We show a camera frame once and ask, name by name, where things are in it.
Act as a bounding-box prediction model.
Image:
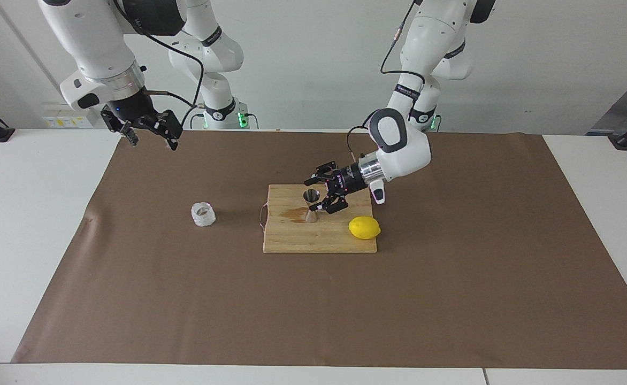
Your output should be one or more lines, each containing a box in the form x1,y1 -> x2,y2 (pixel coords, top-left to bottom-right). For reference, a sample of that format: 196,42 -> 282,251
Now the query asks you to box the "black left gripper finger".
304,159 -> 342,186
310,184 -> 349,215

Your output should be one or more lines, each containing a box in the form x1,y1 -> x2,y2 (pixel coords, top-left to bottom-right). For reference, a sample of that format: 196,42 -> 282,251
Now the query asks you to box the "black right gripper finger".
101,105 -> 139,147
141,110 -> 183,151

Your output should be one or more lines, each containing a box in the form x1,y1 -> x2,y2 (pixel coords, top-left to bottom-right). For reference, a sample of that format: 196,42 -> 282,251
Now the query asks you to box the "steel double jigger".
303,188 -> 323,223

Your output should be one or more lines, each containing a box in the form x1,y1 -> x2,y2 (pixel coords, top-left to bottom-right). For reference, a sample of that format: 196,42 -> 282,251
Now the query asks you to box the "small clear glass cup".
190,202 -> 217,227

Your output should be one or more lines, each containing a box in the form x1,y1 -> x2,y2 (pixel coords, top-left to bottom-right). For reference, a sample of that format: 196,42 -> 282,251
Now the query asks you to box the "yellow lemon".
348,216 -> 382,240

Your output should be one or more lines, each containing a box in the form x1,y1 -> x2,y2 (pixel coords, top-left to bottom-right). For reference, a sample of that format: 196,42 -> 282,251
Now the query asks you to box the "wooden cutting board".
260,184 -> 378,253

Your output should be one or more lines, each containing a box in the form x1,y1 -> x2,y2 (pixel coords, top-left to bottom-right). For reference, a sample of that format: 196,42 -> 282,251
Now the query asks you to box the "brown paper table mat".
11,130 -> 627,369

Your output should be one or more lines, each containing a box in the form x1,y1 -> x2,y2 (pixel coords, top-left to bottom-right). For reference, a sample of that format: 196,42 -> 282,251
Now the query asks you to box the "white wall power outlet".
42,110 -> 92,129

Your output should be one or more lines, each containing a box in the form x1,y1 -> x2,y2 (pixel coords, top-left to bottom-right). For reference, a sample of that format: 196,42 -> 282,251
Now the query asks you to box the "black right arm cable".
111,0 -> 207,129

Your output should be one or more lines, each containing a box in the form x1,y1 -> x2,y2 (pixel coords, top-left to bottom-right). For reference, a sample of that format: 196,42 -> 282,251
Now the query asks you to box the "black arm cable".
111,0 -> 207,129
346,0 -> 426,159

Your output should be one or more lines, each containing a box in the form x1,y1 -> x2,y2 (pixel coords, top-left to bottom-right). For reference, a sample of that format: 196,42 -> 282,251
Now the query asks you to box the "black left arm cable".
346,0 -> 426,159

